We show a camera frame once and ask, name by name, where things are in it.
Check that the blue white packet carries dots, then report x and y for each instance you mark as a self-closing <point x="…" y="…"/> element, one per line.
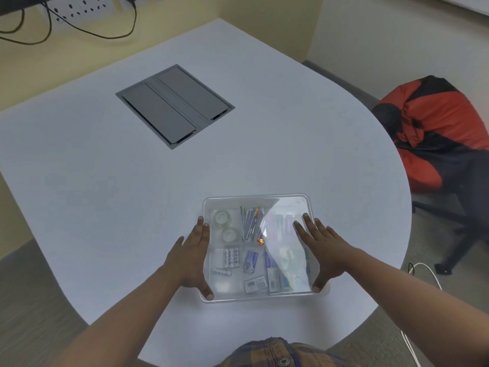
<point x="272" y="273"/>

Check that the clear plastic box lid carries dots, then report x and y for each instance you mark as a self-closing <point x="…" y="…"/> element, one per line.
<point x="267" y="202"/>

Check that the white wall socket panel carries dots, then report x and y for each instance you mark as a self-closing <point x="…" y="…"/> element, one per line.
<point x="82" y="7"/>

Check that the person's left thumb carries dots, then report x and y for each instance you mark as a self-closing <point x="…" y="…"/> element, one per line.
<point x="206" y="291"/>

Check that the person's right thumb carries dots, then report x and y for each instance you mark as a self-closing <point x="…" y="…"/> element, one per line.
<point x="321" y="284"/>

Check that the person's left middle finger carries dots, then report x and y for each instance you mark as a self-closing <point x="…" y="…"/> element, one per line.
<point x="198" y="229"/>

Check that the pastel sticky notes pad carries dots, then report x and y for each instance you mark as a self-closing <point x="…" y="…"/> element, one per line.
<point x="280" y="227"/>

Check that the black office chair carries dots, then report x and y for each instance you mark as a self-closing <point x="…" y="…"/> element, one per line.
<point x="473" y="194"/>

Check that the small clear tape roll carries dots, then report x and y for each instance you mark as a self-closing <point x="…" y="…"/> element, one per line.
<point x="229" y="236"/>

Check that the person's right middle finger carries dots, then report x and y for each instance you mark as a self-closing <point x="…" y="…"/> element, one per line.
<point x="310" y="225"/>

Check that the small grey staple box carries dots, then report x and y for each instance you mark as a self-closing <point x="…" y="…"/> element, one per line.
<point x="256" y="284"/>

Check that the white green packet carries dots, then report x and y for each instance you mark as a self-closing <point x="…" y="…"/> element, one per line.
<point x="294" y="269"/>

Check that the large clear tape roll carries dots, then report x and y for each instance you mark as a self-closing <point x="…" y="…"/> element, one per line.
<point x="221" y="219"/>

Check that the clear plastic storage box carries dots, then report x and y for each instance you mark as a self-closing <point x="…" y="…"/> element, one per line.
<point x="229" y="286"/>

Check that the person's right hand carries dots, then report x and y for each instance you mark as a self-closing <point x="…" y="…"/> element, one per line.
<point x="330" y="252"/>

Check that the blue usb drive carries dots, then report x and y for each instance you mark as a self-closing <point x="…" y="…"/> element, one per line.
<point x="250" y="261"/>

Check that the person's right little finger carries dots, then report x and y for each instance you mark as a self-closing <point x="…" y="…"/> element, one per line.
<point x="331" y="233"/>

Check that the red black bean bag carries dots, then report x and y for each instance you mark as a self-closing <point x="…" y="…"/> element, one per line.
<point x="439" y="122"/>

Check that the person's left hand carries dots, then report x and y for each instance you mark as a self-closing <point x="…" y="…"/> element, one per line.
<point x="185" y="263"/>

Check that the plaid shirt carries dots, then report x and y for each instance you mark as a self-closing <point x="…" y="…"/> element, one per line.
<point x="267" y="353"/>

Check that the bunch of coloured pens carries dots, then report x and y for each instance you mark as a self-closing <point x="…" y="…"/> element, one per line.
<point x="251" y="223"/>

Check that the person's left forearm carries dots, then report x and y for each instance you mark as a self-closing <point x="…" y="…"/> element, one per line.
<point x="122" y="321"/>

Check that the person's right forearm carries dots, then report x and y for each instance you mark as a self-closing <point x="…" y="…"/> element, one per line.
<point x="412" y="294"/>

